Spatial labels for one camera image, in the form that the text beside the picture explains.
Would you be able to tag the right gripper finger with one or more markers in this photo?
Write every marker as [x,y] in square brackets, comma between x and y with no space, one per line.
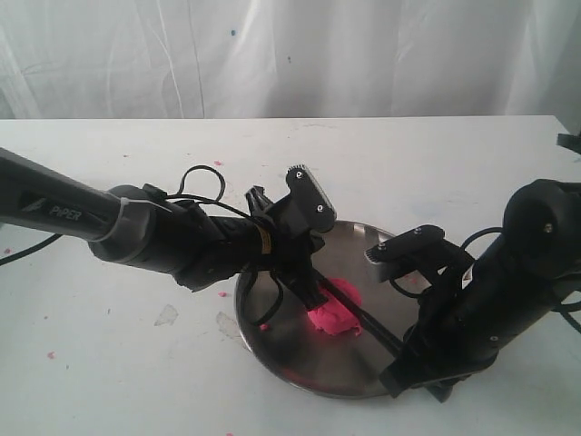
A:
[407,372]
[442,390]

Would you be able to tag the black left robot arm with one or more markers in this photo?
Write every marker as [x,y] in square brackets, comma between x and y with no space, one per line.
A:
[147,228]

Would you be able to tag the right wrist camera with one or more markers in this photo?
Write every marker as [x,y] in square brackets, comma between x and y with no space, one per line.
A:
[423,249]

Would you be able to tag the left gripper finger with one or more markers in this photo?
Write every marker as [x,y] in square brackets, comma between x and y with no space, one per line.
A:
[304,285]

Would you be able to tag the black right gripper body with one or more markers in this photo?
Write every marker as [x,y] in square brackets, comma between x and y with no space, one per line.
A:
[466,334]

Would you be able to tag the white backdrop curtain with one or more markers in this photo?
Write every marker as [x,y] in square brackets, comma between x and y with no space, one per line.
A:
[224,59]

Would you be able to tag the black knife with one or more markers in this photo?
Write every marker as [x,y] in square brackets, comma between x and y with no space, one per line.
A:
[368,323]

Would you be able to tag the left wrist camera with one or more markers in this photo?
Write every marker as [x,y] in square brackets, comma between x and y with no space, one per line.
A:
[311,201]

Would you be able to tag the pink dough lump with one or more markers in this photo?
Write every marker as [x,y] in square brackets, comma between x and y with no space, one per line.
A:
[332,317]

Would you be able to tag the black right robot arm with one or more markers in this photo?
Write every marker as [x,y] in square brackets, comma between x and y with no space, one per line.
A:
[541,230]

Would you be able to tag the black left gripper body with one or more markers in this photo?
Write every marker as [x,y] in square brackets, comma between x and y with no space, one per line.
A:
[274,237]

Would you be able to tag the round steel plate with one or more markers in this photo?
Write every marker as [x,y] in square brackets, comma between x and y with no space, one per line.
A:
[346,365]

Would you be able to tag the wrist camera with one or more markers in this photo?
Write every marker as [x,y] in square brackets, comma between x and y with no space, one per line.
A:
[311,201]
[423,249]

